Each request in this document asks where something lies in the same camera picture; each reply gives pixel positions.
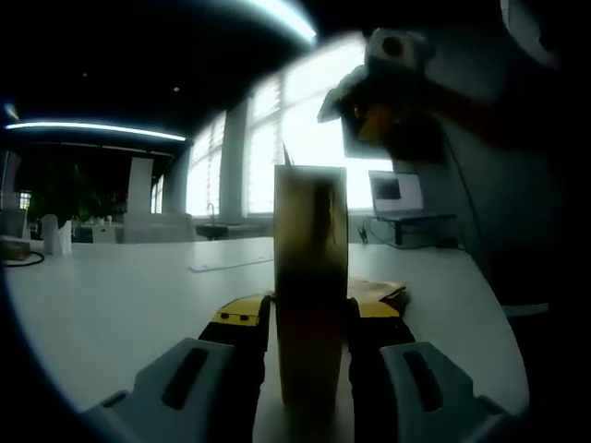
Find tangled cables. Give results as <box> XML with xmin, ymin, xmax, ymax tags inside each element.
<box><xmin>357</xmin><ymin>216</ymin><xmax>398</xmax><ymax>245</ymax></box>

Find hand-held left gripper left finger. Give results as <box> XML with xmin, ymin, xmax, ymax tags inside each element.
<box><xmin>85</xmin><ymin>294</ymin><xmax>271</xmax><ymax>443</ymax></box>

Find flat white strip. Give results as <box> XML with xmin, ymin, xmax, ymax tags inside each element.
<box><xmin>187</xmin><ymin>257</ymin><xmax>274</xmax><ymax>273</ymax></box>

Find black laptop stand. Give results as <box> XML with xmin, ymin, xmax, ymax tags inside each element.
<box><xmin>373</xmin><ymin>212</ymin><xmax>458</xmax><ymax>248</ymax></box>

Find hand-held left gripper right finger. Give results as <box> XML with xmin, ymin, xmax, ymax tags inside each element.
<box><xmin>344</xmin><ymin>297</ymin><xmax>513</xmax><ymax>443</ymax></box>

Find white table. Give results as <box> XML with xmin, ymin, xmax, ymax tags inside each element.
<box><xmin>2</xmin><ymin>237</ymin><xmax>530</xmax><ymax>443</ymax></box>

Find potted green plant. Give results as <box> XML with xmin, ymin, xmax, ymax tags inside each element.
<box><xmin>27</xmin><ymin>161</ymin><xmax>112</xmax><ymax>255</ymax></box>

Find sink with faucet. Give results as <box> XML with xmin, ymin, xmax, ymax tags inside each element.
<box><xmin>193</xmin><ymin>202</ymin><xmax>274</xmax><ymax>239</ymax></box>

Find brown flat block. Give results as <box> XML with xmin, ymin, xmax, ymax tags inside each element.
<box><xmin>0</xmin><ymin>237</ymin><xmax>31</xmax><ymax>262</ymax></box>

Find curved ceiling light strip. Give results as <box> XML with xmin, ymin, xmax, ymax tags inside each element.
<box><xmin>239</xmin><ymin>0</ymin><xmax>320</xmax><ymax>42</ymax></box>
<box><xmin>4</xmin><ymin>120</ymin><xmax>188</xmax><ymax>142</ymax></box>

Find white chest device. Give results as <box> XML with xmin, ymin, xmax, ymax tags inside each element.
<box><xmin>501</xmin><ymin>0</ymin><xmax>562</xmax><ymax>68</ymax></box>

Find white pillar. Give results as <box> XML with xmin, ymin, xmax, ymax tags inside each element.
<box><xmin>127</xmin><ymin>157</ymin><xmax>153</xmax><ymax>213</ymax></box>

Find black coiled cable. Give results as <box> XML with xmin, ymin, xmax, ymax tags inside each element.
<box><xmin>0</xmin><ymin>251</ymin><xmax>46</xmax><ymax>269</ymax></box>

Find white sofa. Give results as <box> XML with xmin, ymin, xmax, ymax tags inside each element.
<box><xmin>122</xmin><ymin>211</ymin><xmax>195</xmax><ymax>244</ymax></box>

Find black chair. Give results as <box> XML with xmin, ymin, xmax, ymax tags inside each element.
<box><xmin>488</xmin><ymin>251</ymin><xmax>555</xmax><ymax>317</ymax></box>

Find yellow paper bag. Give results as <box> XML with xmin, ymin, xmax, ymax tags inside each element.
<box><xmin>273</xmin><ymin>164</ymin><xmax>348</xmax><ymax>407</ymax></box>

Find open laptop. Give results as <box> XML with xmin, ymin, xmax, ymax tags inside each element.
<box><xmin>368</xmin><ymin>170</ymin><xmax>424</xmax><ymax>218</ymax></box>

